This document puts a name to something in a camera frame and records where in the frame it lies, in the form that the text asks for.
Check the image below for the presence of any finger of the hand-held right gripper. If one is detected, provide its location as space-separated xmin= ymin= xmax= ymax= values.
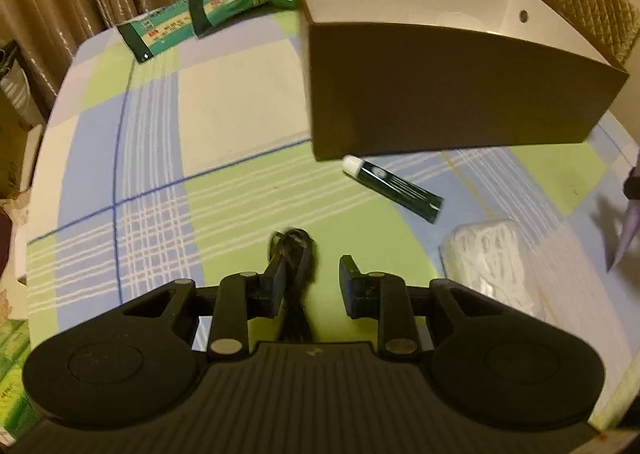
xmin=622 ymin=154 xmax=640 ymax=201

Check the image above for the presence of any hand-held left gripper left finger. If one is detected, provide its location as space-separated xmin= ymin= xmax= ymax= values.
xmin=122 ymin=254 xmax=288 ymax=362

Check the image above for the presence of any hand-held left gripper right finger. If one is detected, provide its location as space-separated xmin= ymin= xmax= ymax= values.
xmin=339 ymin=254 xmax=498 ymax=360

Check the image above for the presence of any black cable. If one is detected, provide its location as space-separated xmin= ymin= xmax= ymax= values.
xmin=268 ymin=228 xmax=321 ymax=342

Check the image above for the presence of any brown cardboard box white inside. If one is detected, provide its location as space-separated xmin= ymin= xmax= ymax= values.
xmin=291 ymin=0 xmax=630 ymax=162

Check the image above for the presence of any dark green tube white cap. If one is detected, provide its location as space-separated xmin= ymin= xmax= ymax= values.
xmin=341 ymin=155 xmax=445 ymax=223

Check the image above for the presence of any clear bag of white swabs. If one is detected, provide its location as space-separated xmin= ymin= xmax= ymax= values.
xmin=439 ymin=219 xmax=548 ymax=322

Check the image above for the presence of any stack of green tissue packs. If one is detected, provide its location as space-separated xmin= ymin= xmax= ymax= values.
xmin=0 ymin=319 xmax=37 ymax=440

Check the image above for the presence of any plain cardboard box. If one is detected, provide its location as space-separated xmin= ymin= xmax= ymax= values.
xmin=0 ymin=94 xmax=45 ymax=200

